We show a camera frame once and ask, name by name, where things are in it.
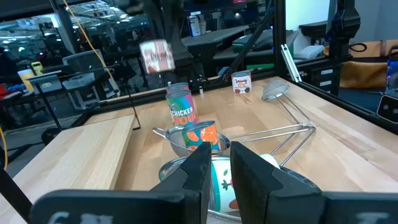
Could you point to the mixed vegetables can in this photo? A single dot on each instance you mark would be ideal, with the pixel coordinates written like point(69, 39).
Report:
point(222, 183)

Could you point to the tan leather bag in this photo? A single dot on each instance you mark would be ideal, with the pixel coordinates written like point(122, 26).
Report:
point(363, 74)

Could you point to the orange fruit can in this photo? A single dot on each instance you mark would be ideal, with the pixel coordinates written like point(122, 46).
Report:
point(202, 135)

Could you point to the silver metal bracket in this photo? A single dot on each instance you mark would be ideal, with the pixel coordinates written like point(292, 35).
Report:
point(290, 62)

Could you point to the medium metal mesh strainer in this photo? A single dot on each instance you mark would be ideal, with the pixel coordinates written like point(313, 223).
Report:
point(174, 140)

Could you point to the black labelled cabinet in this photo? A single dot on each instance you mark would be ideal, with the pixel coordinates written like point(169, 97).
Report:
point(325, 79)

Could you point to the grey box with label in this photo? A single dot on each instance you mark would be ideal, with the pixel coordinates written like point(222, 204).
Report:
point(46, 84)

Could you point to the small metal mesh strainer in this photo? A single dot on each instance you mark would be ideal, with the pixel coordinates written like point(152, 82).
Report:
point(275, 90)

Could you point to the white plastic box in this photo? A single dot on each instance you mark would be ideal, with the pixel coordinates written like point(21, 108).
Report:
point(311, 52)

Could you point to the black aluminium table frame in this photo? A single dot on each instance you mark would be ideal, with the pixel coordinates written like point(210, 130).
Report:
point(279, 37)

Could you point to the large metal mesh strainer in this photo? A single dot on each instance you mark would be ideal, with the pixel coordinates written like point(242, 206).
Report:
point(169, 169)

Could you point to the grey desk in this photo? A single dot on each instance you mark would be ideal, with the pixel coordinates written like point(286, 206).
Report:
point(214, 35)

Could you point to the wooden shelf with black legs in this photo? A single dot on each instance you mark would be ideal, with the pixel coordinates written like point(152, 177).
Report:
point(77, 155)

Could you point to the diced tomatoes can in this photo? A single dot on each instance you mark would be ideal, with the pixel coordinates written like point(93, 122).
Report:
point(157, 57)

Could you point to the white container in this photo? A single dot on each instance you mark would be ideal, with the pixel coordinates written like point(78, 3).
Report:
point(194, 26)

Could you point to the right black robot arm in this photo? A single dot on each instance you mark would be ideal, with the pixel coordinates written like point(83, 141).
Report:
point(343, 25)

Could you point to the green panel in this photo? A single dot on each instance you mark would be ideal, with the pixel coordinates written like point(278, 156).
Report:
point(259, 66)

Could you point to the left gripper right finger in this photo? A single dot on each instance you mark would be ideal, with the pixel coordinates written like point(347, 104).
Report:
point(280, 199)

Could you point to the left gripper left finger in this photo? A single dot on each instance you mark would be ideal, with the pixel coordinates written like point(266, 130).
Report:
point(174, 202)

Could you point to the red and white can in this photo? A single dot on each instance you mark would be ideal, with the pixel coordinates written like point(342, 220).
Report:
point(242, 82)

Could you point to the chicken soup can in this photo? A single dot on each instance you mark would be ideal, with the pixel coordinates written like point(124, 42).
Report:
point(182, 109)

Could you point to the black table-level camera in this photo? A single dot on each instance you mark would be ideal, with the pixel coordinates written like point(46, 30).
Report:
point(388, 109)

